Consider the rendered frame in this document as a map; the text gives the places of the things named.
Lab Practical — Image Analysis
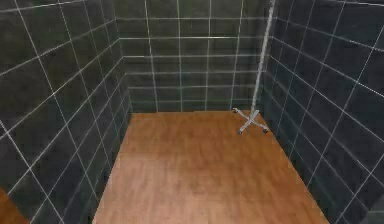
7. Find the grey wheeled pole stand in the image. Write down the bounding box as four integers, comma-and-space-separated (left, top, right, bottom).
232, 0, 277, 136

